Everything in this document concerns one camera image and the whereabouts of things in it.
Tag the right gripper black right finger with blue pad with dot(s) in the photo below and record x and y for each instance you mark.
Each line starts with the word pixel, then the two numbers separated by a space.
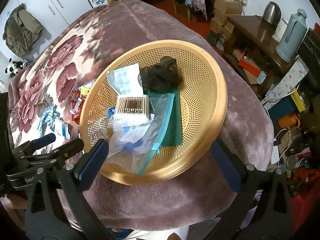
pixel 262 207

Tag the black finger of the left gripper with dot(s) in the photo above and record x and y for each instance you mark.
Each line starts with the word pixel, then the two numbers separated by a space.
pixel 65 151

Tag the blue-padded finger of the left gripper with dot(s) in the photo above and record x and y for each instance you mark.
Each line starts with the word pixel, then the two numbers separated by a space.
pixel 30 147

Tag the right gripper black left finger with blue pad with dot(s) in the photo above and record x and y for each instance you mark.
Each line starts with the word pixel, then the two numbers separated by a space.
pixel 45 217

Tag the light blue face mask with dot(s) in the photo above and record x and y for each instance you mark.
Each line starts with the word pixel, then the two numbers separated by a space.
pixel 104 121

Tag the clear zip bag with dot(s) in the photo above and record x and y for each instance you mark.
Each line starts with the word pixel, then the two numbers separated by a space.
pixel 135 158

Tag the cotton swabs box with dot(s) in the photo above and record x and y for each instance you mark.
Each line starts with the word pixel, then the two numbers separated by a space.
pixel 132 109

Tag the packaged face mask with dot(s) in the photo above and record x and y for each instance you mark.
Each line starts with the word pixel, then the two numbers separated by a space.
pixel 125 80

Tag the black mesh bath sponge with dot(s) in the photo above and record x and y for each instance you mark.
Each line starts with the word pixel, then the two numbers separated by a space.
pixel 161 77

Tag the blue tissue packet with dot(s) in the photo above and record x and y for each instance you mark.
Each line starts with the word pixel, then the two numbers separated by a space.
pixel 128 127

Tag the blue white zigzag cloth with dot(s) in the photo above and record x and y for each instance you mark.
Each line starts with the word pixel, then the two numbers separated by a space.
pixel 47 119

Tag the pink candy plate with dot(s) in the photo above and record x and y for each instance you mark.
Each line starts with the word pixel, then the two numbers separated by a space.
pixel 78 99

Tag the panda plush toy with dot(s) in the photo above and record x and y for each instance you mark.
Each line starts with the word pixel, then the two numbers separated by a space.
pixel 14 67

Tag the orange perforated plastic basket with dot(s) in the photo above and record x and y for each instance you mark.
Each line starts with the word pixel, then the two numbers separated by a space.
pixel 203 103

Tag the green scouring pad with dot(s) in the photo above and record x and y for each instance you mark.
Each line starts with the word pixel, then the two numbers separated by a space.
pixel 173 136

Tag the olive green jacket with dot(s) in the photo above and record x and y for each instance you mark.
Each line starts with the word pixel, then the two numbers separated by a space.
pixel 21 31

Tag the grey blue thermos jug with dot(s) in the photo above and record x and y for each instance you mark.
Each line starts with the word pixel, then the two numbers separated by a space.
pixel 293 36

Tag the dark wooden side table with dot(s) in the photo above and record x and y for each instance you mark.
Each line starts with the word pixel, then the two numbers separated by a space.
pixel 253 37

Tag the steel electric kettle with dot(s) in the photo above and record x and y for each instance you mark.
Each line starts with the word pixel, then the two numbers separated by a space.
pixel 272 13

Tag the cardboard boxes stack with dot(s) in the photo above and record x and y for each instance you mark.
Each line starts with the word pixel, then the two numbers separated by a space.
pixel 222 10

